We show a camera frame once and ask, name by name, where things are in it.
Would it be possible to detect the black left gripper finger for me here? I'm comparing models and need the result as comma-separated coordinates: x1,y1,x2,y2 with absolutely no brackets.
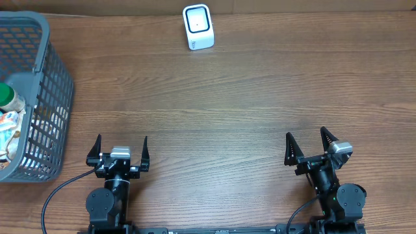
86,134,101,166
140,136,150,172

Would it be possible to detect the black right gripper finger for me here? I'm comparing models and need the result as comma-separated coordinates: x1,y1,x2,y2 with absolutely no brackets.
284,132,304,166
320,126,339,152

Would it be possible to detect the green lid jar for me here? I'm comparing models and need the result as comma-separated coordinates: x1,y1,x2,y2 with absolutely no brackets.
0,83,26,112

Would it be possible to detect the teal tissue packet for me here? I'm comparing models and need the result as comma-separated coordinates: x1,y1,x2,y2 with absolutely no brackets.
1,128,20,162

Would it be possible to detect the orange tissue packet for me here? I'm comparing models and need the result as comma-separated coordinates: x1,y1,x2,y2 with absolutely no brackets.
0,110,19,131

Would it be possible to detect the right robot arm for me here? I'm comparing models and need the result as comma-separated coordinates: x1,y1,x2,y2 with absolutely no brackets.
284,127,367,234

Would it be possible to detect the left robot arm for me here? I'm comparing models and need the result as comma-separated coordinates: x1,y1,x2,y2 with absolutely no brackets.
86,135,150,234

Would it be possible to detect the white barcode scanner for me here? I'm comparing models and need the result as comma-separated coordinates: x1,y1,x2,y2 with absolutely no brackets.
183,4,215,51

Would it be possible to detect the brown white snack bag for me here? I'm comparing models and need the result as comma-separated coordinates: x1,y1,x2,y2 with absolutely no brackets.
1,110,26,170

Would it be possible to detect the grey plastic mesh basket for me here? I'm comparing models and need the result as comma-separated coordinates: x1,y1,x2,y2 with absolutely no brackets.
1,11,75,183

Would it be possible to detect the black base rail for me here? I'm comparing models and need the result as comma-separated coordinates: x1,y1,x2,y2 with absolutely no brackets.
77,224,367,234

